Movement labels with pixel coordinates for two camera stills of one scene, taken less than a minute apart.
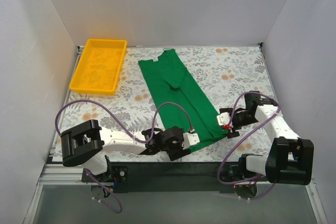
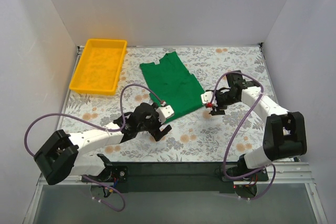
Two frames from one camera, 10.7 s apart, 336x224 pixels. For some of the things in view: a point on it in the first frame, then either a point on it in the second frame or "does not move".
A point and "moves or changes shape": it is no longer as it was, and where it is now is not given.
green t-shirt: x=179 y=101 moves or changes shape
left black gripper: x=179 y=154 -> x=156 y=130
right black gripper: x=232 y=134 -> x=216 y=107
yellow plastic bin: x=98 y=69 does not move
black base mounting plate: x=161 y=177 does not move
